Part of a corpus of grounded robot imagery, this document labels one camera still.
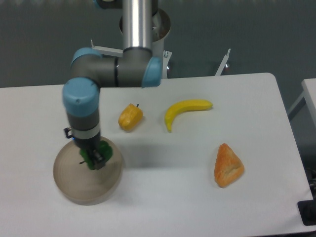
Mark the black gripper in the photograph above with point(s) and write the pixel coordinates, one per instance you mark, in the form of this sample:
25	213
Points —
89	141

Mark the green bell pepper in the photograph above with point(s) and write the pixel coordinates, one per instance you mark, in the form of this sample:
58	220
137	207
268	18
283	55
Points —
103	145

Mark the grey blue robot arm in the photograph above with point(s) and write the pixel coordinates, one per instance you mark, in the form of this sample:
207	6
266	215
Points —
90	71

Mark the beige round plate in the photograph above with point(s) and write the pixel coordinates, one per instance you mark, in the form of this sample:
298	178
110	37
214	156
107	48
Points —
82	185

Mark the yellow bell pepper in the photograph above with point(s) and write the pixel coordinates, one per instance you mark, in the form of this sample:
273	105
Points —
130	117

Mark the yellow banana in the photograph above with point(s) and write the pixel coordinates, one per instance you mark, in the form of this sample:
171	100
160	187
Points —
184	106

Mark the orange croissant bread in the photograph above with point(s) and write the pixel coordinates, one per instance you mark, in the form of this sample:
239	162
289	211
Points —
228	166

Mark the black device at edge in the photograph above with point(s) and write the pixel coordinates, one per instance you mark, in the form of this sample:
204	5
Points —
307	209

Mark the white side table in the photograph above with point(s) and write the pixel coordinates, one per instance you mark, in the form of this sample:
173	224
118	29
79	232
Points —
307	97

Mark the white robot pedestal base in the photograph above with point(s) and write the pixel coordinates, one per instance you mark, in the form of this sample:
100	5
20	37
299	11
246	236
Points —
161	28

